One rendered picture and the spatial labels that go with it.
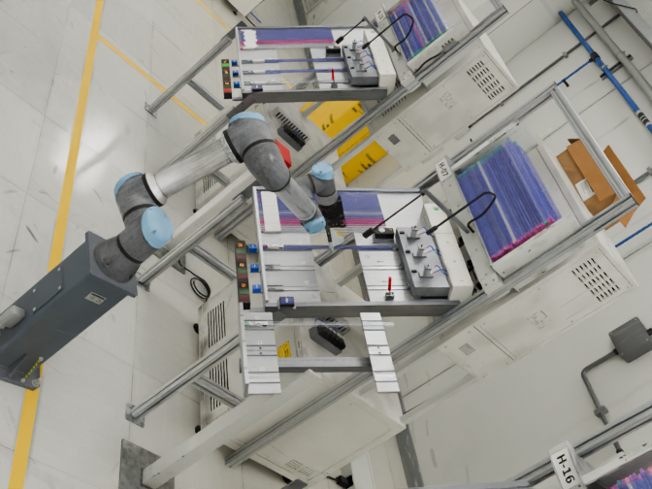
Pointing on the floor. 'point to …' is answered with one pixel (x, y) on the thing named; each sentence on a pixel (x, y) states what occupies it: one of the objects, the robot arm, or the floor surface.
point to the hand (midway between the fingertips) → (329, 242)
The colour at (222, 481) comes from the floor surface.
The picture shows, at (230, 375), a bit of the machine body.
